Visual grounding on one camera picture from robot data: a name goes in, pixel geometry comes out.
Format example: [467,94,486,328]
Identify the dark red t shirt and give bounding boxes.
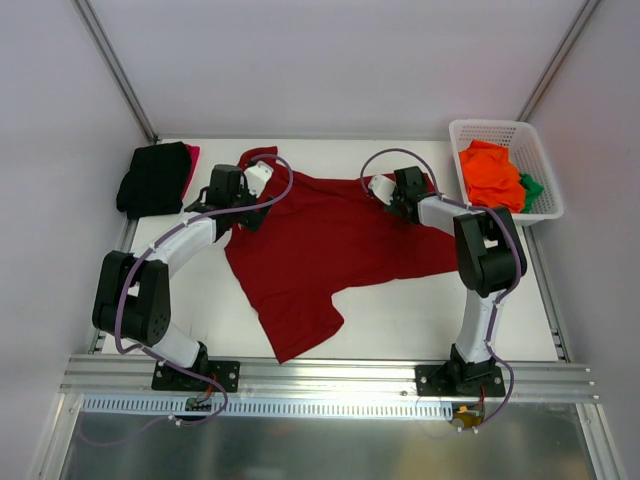
[225,146,458,363]

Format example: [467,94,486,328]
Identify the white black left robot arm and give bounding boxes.
[92,161,274,390]

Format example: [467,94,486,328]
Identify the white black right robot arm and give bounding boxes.
[368,167,527,396]

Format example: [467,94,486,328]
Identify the folded pink t shirt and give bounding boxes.
[181,144,201,200]

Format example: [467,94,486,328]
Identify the folded black t shirt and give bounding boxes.
[115,142,192,220]

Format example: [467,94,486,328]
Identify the orange t shirt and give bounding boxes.
[459,140,525,213]

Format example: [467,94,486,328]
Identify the white plastic basket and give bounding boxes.
[449,119,564,226]

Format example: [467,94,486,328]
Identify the green t shirt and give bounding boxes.
[520,174,544,214]

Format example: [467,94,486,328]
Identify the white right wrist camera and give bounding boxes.
[367,174,396,206]

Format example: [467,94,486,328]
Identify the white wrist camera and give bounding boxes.
[367,174,396,206]
[244,160,274,198]

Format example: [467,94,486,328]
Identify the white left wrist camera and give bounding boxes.
[244,160,274,198]

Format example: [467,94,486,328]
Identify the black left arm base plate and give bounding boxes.
[151,360,241,393]

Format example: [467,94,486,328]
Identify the aluminium left corner post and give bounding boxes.
[71,0,159,144]

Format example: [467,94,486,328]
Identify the aluminium corner post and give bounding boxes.
[71,0,159,144]
[516,0,603,122]

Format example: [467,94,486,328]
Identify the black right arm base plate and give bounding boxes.
[414,364,506,398]

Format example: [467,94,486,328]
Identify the aluminium left table rail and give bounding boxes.
[88,219,138,354]

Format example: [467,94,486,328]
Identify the aluminium table rail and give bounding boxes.
[523,226,573,363]
[88,219,138,354]

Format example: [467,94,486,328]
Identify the aluminium right table rail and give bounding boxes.
[523,226,573,363]

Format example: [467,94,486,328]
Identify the aluminium front mounting rail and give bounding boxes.
[59,354,604,404]

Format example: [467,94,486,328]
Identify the aluminium right corner post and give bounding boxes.
[516,0,603,122]

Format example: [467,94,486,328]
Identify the white slotted cable duct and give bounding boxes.
[81,394,454,421]

